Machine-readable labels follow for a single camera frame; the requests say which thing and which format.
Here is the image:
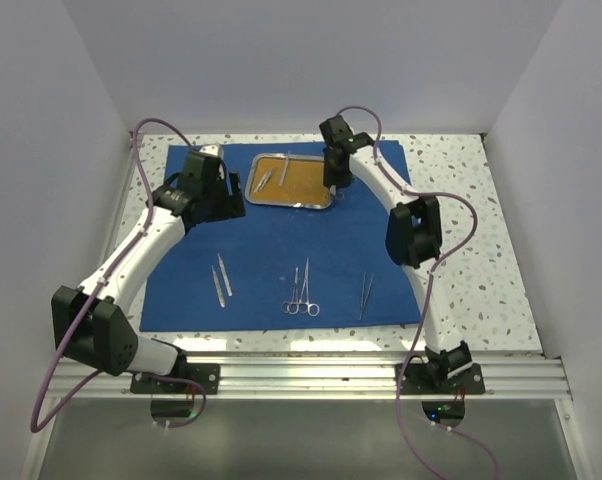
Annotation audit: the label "purple cable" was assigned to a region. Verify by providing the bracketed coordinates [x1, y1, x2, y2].
[338, 105, 502, 480]
[29, 117, 207, 434]

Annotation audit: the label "steel tweezers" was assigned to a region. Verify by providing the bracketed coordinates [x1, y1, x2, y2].
[278, 151, 291, 187]
[358, 272, 374, 321]
[254, 168, 275, 192]

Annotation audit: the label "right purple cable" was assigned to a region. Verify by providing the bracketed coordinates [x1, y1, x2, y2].
[338, 105, 502, 480]

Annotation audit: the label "aluminium rail frame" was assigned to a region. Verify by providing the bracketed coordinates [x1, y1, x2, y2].
[43, 130, 582, 480]

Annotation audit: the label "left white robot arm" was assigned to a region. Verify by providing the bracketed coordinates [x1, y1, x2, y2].
[51, 145, 245, 393]

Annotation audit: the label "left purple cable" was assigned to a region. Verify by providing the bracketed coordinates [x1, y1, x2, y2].
[29, 117, 207, 434]

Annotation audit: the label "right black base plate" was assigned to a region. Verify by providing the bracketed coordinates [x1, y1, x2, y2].
[394, 362, 486, 396]

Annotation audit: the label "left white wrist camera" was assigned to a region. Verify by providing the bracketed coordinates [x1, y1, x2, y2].
[198, 144, 224, 159]

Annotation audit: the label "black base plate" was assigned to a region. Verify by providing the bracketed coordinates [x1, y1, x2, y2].
[130, 363, 221, 395]
[394, 362, 486, 396]

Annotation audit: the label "steel forceps with ring handles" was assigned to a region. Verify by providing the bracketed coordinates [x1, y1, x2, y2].
[299, 259, 320, 317]

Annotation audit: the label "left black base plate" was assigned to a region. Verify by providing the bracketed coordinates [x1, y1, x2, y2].
[130, 363, 221, 395]

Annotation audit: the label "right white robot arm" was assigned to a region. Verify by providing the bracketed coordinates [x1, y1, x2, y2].
[319, 115, 472, 393]

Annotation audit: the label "steel tray with orange mat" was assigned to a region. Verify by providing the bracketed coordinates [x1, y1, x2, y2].
[244, 153, 333, 210]

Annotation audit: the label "steel scissors with ring handles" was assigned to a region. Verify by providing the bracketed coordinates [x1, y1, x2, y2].
[329, 185, 345, 201]

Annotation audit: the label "steel scalpel handle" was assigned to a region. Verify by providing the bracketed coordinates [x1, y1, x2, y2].
[211, 266, 226, 308]
[217, 253, 233, 297]

